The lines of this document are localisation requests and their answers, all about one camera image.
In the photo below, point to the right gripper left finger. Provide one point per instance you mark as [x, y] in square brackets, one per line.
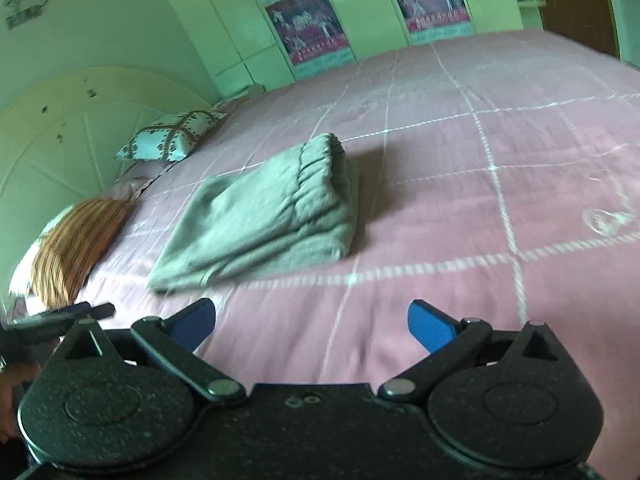
[151, 362]

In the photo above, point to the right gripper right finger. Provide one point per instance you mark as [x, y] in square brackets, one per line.
[453, 347]

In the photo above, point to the grey knit pants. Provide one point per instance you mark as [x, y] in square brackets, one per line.
[298, 209]

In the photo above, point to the orange striped pillow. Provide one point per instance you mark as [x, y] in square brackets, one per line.
[74, 246]

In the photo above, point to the pink quilted bedspread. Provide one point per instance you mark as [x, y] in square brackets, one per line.
[499, 178]

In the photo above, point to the cream arched headboard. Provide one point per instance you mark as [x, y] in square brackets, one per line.
[59, 141]

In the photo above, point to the white patterned pillow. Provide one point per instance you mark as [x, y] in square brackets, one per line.
[172, 137]

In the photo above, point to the green wardrobe with posters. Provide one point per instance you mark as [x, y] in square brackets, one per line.
[276, 42]

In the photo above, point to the brown wooden door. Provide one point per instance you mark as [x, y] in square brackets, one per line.
[589, 22]

